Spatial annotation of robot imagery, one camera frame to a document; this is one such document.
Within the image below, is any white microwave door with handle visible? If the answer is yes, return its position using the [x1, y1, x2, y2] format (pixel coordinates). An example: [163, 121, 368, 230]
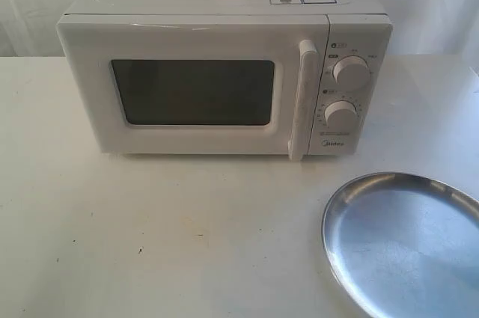
[57, 13, 330, 160]

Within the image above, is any white microwave oven body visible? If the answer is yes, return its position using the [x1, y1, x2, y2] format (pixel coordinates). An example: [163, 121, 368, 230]
[63, 0, 392, 160]

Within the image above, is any lower white timer knob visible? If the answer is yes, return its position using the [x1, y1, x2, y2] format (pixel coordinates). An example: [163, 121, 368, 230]
[324, 100, 358, 132]

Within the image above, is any upper white control knob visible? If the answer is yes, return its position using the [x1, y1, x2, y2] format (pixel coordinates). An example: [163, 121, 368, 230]
[332, 55, 370, 91]

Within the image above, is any round stainless steel plate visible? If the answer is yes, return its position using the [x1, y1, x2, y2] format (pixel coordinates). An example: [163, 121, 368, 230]
[321, 172, 478, 317]

